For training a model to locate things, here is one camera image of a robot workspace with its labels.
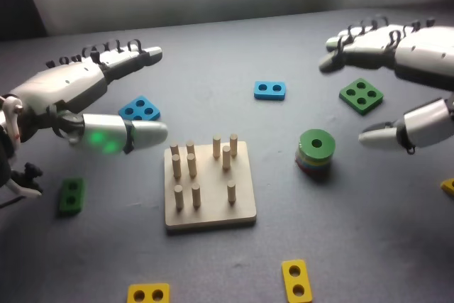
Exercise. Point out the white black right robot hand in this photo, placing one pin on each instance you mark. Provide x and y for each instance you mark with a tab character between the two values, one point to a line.
422	54

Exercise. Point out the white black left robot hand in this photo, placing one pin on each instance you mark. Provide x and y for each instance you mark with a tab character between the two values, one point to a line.
71	83

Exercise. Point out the stack of coloured rings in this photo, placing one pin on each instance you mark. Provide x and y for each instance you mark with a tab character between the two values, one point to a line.
324	152

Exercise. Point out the blue four-hole square block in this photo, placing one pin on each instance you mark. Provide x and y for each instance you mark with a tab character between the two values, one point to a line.
126	111

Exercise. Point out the green four-hole square block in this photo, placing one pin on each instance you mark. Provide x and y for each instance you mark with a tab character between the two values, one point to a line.
361	93

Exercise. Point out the green two-hole block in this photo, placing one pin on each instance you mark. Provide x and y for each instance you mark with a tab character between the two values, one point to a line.
72	193

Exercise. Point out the blue two-hole block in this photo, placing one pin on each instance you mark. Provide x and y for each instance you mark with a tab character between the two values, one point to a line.
269	95

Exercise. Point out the wooden peg board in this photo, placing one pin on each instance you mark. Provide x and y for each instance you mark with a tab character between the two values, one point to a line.
213	207

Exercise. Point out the yellow two-hole block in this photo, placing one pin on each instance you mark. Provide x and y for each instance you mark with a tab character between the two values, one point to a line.
296	279
148	289

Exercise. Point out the grey table cloth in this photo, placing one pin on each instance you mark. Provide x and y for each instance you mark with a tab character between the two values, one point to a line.
354	246

